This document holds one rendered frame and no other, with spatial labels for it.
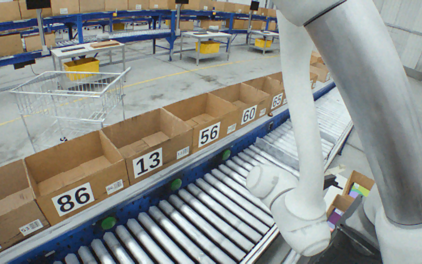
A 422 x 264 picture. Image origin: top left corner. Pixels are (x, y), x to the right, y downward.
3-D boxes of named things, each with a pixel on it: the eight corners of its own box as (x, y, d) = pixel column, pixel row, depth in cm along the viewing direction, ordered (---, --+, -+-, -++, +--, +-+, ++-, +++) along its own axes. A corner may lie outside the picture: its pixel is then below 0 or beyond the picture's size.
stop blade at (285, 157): (308, 178, 138) (313, 168, 134) (254, 147, 163) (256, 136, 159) (308, 178, 139) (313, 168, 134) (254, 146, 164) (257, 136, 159)
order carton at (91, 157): (51, 227, 73) (34, 199, 64) (35, 184, 89) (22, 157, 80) (130, 186, 99) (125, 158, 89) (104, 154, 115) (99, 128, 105)
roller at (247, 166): (295, 204, 122) (298, 198, 119) (229, 162, 150) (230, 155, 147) (298, 199, 125) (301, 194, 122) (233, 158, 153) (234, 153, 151)
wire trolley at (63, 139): (37, 169, 206) (4, 82, 151) (63, 141, 254) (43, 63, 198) (123, 185, 210) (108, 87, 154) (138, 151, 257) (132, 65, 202)
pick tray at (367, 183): (394, 236, 96) (404, 226, 91) (337, 205, 116) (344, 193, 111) (396, 206, 116) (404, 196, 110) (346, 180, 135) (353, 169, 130)
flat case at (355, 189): (369, 193, 121) (371, 191, 120) (364, 210, 108) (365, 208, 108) (352, 183, 128) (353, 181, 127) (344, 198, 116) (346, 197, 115)
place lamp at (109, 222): (104, 232, 87) (100, 223, 83) (103, 230, 87) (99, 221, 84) (118, 224, 91) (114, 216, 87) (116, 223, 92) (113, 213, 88)
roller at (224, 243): (241, 266, 88) (243, 262, 86) (166, 200, 116) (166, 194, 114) (247, 259, 91) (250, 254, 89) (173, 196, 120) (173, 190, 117)
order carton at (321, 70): (323, 83, 276) (327, 71, 267) (304, 75, 292) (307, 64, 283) (331, 79, 301) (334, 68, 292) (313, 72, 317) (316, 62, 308)
